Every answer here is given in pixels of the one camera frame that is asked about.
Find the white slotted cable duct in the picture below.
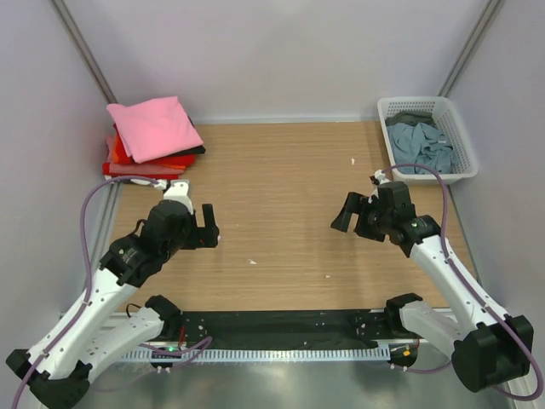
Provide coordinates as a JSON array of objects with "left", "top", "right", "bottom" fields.
[{"left": 119, "top": 345, "right": 391, "bottom": 363}]

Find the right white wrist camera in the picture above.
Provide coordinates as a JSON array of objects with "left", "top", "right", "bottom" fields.
[{"left": 368, "top": 170, "right": 391, "bottom": 203}]

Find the dark grey t shirt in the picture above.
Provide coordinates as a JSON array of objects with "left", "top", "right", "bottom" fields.
[{"left": 385, "top": 111, "right": 436, "bottom": 128}]

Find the white patterned folded t shirt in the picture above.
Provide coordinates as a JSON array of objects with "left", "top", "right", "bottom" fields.
[{"left": 128, "top": 178, "right": 158, "bottom": 187}]

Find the black folded t shirt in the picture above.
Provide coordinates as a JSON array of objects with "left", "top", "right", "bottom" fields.
[{"left": 170, "top": 117, "right": 206, "bottom": 157}]

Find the pink folded t shirt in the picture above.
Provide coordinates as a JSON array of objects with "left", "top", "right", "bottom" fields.
[{"left": 106, "top": 96, "right": 204, "bottom": 163}]

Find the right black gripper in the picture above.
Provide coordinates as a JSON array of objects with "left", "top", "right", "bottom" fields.
[{"left": 331, "top": 192, "right": 393, "bottom": 243}]

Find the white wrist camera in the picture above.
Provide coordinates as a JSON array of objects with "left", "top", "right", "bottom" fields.
[
  {"left": 368, "top": 170, "right": 391, "bottom": 203},
  {"left": 157, "top": 180, "right": 194, "bottom": 215}
]

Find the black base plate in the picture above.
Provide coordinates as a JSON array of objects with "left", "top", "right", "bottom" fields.
[{"left": 155, "top": 309, "right": 416, "bottom": 351}]

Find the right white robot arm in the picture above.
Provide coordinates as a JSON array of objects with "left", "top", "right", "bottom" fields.
[{"left": 330, "top": 181, "right": 534, "bottom": 392}]

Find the light red folded t shirt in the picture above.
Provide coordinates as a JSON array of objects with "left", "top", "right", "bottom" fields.
[{"left": 102, "top": 135, "right": 185, "bottom": 180}]

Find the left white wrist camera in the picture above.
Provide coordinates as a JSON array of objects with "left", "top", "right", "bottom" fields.
[{"left": 157, "top": 180, "right": 194, "bottom": 215}]

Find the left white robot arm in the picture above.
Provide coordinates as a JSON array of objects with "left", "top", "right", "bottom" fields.
[{"left": 6, "top": 199, "right": 220, "bottom": 408}]

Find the white plastic basket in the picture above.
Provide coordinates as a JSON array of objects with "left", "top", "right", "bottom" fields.
[{"left": 376, "top": 96, "right": 478, "bottom": 184}]

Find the blue-grey t shirt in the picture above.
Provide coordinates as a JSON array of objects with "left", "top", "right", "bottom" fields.
[{"left": 387, "top": 123, "right": 457, "bottom": 174}]

